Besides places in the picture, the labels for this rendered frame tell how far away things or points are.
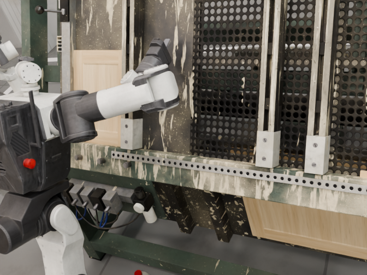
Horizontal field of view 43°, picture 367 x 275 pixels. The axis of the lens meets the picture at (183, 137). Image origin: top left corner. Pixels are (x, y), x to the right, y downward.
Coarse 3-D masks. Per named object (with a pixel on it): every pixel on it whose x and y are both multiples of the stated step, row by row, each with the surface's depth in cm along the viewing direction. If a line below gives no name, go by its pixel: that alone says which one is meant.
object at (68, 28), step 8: (72, 0) 204; (72, 8) 205; (72, 16) 205; (64, 24) 206; (72, 24) 206; (64, 32) 206; (72, 32) 206; (64, 40) 207; (72, 40) 206; (64, 48) 207; (72, 48) 207; (64, 56) 208; (72, 56) 207; (64, 64) 208; (72, 64) 208; (64, 72) 209; (72, 72) 208; (64, 80) 209; (72, 80) 209; (64, 88) 210; (72, 88) 209
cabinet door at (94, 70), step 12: (84, 60) 205; (96, 60) 201; (108, 60) 198; (120, 60) 195; (84, 72) 206; (96, 72) 202; (108, 72) 199; (120, 72) 195; (84, 84) 207; (96, 84) 203; (108, 84) 200; (120, 84) 196; (108, 120) 202; (120, 120) 198; (108, 132) 202; (120, 132) 199; (108, 144) 203; (120, 144) 199
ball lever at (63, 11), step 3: (39, 6) 197; (36, 9) 197; (39, 9) 197; (42, 9) 198; (45, 9) 200; (48, 9) 200; (63, 9) 203; (36, 12) 198; (39, 12) 198; (42, 12) 198; (54, 12) 202; (57, 12) 202; (60, 12) 203; (63, 12) 203
